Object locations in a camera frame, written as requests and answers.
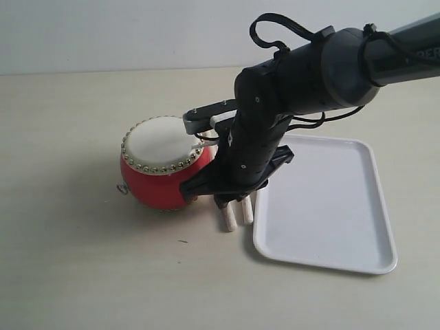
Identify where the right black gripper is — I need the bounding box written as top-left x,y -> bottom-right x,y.
179,111 -> 293,210

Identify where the wooden drumstick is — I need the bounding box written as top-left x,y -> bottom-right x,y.
239,195 -> 254,226
201,129 -> 238,234

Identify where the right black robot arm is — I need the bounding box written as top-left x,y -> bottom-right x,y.
179,13 -> 439,208

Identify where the small red drum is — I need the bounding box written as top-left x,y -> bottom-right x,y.
118,115 -> 212,210

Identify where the white plastic tray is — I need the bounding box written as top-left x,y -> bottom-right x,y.
253,134 -> 398,275

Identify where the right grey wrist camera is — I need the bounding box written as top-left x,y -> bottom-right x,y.
182,99 -> 238,135

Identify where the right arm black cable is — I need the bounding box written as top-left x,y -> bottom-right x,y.
249,12 -> 324,52

